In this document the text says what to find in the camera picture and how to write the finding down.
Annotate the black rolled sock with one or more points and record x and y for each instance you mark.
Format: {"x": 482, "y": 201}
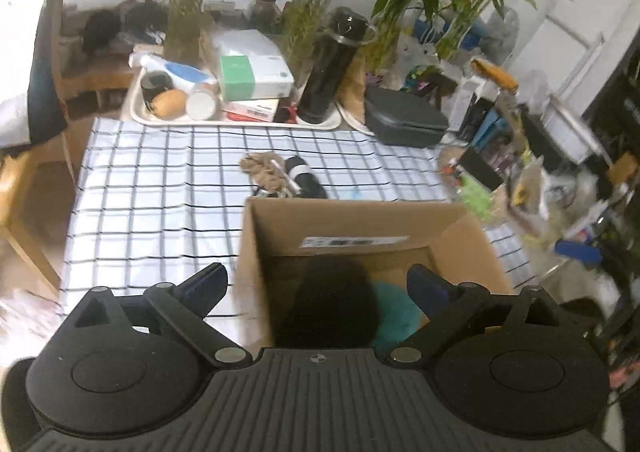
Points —
{"x": 305, "y": 177}

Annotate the teal fluffy plush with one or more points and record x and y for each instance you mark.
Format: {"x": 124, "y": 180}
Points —
{"x": 395, "y": 312}

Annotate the green packet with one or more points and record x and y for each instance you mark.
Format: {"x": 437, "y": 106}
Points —
{"x": 475, "y": 197}

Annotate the black tape roll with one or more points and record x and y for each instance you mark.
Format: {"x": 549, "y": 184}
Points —
{"x": 156, "y": 82}

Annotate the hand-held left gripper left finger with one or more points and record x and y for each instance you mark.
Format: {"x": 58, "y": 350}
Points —
{"x": 202, "y": 284}

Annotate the tan pouch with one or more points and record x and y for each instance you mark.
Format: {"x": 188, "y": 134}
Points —
{"x": 170, "y": 103}

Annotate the black shelving rack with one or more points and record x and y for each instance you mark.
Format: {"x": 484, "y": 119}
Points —
{"x": 620, "y": 97}

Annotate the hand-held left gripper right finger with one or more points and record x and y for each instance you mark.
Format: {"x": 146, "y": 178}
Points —
{"x": 425, "y": 284}

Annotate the wooden stool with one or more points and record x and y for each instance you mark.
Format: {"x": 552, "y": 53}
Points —
{"x": 30, "y": 202}

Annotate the black fluffy plush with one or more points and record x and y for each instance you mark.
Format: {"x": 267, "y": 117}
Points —
{"x": 330, "y": 302}

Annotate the blue box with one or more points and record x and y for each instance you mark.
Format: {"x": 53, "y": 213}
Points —
{"x": 487, "y": 129}

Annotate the dark glass jar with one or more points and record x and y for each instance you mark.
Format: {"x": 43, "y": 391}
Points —
{"x": 265, "y": 4}

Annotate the black water bottle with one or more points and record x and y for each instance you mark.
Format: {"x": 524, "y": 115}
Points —
{"x": 325, "y": 72}

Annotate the black fuzzy item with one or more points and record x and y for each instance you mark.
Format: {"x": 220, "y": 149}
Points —
{"x": 102, "y": 29}

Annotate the brown paper bag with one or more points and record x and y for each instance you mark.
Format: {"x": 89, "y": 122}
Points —
{"x": 355, "y": 87}

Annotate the white frosted jar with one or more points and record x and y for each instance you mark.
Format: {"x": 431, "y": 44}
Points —
{"x": 202, "y": 104}

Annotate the green white carton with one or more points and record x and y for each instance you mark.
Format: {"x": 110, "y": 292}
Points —
{"x": 250, "y": 77}

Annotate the grey zip case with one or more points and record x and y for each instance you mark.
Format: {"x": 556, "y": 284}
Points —
{"x": 405, "y": 117}

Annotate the cream plastic tray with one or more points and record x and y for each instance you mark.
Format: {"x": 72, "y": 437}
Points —
{"x": 165, "y": 121}

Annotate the pink white flat box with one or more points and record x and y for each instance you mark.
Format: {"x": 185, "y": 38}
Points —
{"x": 250, "y": 109}

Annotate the white bottle blue label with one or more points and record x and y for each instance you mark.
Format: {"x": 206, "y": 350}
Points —
{"x": 185, "y": 72}

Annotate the brown cardboard box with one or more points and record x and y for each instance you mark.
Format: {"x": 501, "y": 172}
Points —
{"x": 260, "y": 252}

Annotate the white panelled door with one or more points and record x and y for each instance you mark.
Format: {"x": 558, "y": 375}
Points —
{"x": 575, "y": 22}

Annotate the orange yellow packet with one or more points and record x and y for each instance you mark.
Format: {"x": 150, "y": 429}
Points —
{"x": 495, "y": 73}

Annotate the wooden side table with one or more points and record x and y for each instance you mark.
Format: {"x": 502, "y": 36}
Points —
{"x": 95, "y": 77}

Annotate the black red small gadget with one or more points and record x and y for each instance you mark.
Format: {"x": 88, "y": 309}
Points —
{"x": 287, "y": 114}

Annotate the small black box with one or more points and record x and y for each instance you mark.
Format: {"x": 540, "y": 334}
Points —
{"x": 480, "y": 167}

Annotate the white bedding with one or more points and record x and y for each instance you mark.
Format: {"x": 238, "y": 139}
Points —
{"x": 20, "y": 32}

